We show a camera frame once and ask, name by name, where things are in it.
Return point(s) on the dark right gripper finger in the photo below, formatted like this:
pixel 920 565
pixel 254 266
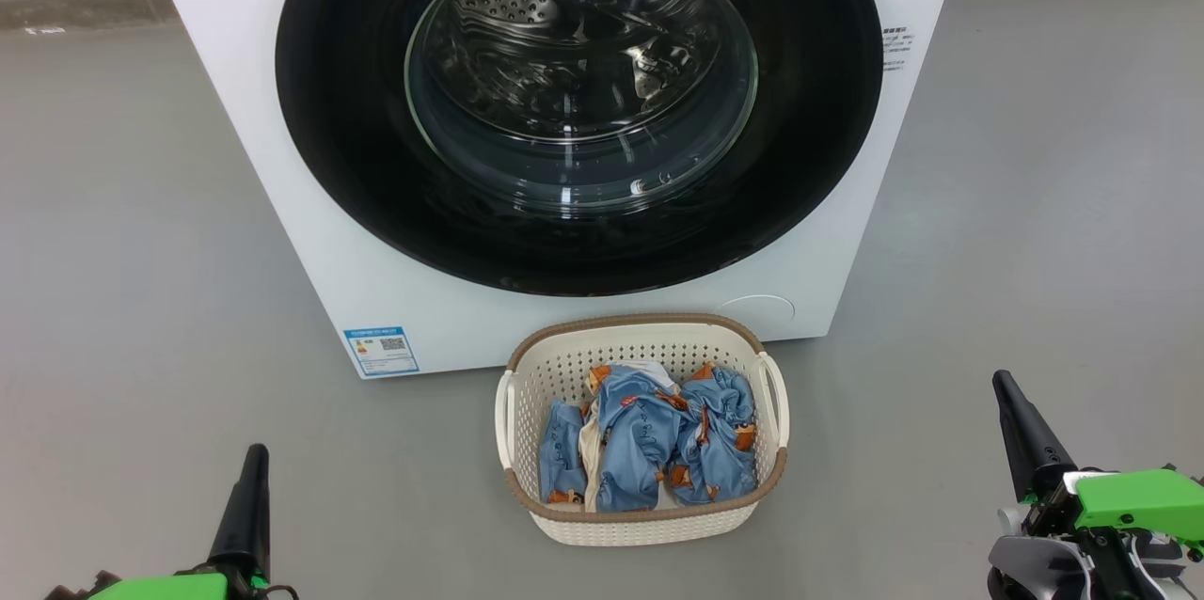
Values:
pixel 1030 450

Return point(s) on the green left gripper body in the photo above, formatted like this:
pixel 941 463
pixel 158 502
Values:
pixel 160 588

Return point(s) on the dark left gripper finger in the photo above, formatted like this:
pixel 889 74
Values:
pixel 246 525

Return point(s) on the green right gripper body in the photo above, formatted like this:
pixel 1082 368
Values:
pixel 1129 501

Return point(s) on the blue printed garment with orange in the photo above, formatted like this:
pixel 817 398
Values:
pixel 720 450
pixel 625 450

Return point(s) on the black round washer door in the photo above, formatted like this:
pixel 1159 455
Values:
pixel 339 111

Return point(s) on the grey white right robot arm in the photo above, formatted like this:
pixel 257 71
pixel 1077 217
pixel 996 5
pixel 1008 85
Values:
pixel 1035 572

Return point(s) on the white front-load washing machine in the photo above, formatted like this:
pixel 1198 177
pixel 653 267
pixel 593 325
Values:
pixel 282 252

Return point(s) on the perforated steel washer drum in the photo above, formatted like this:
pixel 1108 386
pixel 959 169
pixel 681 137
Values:
pixel 527 7

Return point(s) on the blue energy label sticker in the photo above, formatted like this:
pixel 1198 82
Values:
pixel 381 353

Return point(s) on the round white filter cover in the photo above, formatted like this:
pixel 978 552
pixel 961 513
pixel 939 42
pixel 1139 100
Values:
pixel 757 313

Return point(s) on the cream perforated laundry basket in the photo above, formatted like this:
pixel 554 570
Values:
pixel 649 525

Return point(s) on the small black text label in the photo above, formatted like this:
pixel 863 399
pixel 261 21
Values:
pixel 895 50

